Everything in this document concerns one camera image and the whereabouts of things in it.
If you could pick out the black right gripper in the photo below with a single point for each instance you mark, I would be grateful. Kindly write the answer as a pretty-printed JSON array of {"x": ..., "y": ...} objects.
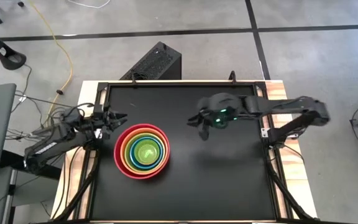
[{"x": 222, "y": 107}]

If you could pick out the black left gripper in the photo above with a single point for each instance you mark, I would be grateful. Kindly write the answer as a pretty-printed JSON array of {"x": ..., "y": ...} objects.
[{"x": 100, "y": 123}]

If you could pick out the yellow perforated bowl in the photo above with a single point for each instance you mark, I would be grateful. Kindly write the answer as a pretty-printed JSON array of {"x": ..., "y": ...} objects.
[{"x": 135, "y": 147}]

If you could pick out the orange bowl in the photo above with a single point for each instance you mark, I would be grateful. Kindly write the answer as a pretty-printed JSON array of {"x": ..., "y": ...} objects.
[{"x": 122, "y": 153}]

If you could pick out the lime green bowl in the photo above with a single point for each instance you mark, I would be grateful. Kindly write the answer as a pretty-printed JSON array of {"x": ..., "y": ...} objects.
[{"x": 127, "y": 153}]

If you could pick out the blue bowl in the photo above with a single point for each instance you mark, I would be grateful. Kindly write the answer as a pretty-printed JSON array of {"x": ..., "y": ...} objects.
[{"x": 131, "y": 153}]

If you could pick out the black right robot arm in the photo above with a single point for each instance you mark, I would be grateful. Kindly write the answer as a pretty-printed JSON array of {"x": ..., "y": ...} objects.
[{"x": 291, "y": 107}]

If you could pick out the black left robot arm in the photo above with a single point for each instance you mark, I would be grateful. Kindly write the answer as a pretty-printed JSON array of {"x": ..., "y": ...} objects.
[{"x": 51, "y": 143}]

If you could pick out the large red bowl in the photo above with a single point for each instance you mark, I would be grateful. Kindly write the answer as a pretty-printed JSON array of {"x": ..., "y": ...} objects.
[{"x": 117, "y": 160}]

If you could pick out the black table mat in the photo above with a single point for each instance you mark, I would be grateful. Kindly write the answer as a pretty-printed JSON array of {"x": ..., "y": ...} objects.
[{"x": 197, "y": 186}]

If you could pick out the black computer tower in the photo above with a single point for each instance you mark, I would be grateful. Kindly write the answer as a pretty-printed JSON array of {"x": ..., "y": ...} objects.
[{"x": 155, "y": 63}]

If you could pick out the black curved stand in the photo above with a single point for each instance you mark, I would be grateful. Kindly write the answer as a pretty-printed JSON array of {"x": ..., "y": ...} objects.
[{"x": 6, "y": 54}]

